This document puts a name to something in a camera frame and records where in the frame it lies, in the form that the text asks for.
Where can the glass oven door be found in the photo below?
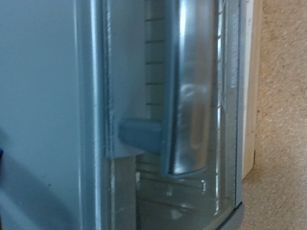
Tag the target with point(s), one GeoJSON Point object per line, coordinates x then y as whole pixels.
{"type": "Point", "coordinates": [192, 80]}

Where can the silver toaster oven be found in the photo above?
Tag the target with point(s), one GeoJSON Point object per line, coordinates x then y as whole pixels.
{"type": "Point", "coordinates": [38, 96]}

